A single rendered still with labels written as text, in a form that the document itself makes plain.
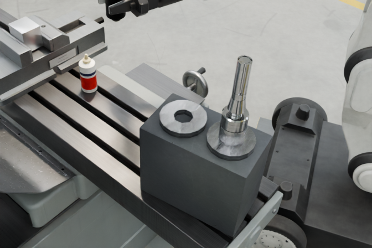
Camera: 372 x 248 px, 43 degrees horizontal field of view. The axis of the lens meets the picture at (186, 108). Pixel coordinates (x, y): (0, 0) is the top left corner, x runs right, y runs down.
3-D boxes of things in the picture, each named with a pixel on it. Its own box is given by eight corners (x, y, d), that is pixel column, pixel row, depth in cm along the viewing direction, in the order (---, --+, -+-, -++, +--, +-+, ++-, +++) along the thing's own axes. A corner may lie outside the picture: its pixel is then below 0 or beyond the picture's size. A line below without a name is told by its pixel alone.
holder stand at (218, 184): (169, 153, 109) (172, 86, 95) (257, 195, 101) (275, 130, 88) (139, 189, 101) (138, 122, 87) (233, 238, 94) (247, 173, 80)
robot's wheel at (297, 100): (320, 142, 184) (334, 104, 170) (318, 151, 180) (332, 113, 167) (269, 128, 188) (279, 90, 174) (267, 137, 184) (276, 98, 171)
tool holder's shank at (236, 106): (245, 119, 80) (256, 67, 73) (226, 118, 80) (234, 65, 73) (244, 106, 83) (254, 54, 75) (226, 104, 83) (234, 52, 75)
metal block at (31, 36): (29, 35, 126) (25, 16, 121) (43, 45, 123) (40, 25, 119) (12, 43, 123) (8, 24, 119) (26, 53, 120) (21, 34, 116)
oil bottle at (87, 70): (90, 81, 125) (86, 47, 118) (101, 88, 124) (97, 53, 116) (78, 88, 123) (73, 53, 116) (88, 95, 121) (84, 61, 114)
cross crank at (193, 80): (189, 84, 182) (191, 59, 174) (213, 98, 177) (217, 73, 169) (161, 104, 173) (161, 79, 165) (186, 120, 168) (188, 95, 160)
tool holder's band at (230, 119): (249, 127, 80) (249, 123, 80) (221, 124, 80) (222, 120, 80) (248, 108, 84) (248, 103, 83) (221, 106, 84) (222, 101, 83)
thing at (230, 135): (244, 148, 84) (249, 127, 80) (218, 145, 84) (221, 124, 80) (243, 129, 88) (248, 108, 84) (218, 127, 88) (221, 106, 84)
